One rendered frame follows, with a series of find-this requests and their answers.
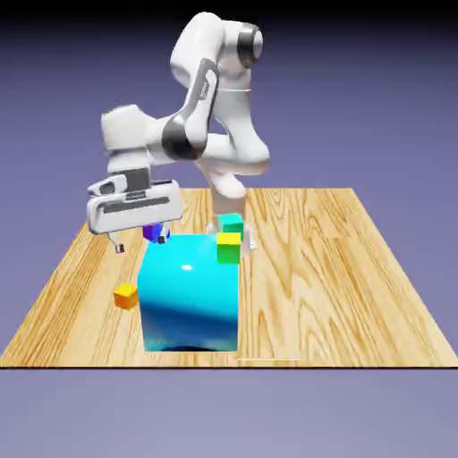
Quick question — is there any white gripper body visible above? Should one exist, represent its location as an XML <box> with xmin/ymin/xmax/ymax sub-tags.
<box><xmin>86</xmin><ymin>179</ymin><xmax>184</xmax><ymax>236</ymax></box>

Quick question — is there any small purple cube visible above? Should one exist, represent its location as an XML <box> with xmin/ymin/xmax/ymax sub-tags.
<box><xmin>142</xmin><ymin>223</ymin><xmax>163</xmax><ymax>245</ymax></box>

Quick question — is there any small orange cube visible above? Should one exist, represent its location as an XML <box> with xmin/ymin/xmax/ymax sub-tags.
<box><xmin>113</xmin><ymin>283</ymin><xmax>140</xmax><ymax>310</ymax></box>

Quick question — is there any small yellow-green cube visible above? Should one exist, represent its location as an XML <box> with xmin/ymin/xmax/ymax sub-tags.
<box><xmin>216</xmin><ymin>232</ymin><xmax>242</xmax><ymax>265</ymax></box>

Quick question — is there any small teal cube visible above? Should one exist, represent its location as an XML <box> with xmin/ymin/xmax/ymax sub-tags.
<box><xmin>217</xmin><ymin>213</ymin><xmax>245</xmax><ymax>242</ymax></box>

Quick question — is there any large cyan box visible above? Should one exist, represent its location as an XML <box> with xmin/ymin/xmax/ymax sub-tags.
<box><xmin>137</xmin><ymin>232</ymin><xmax>241</xmax><ymax>352</ymax></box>

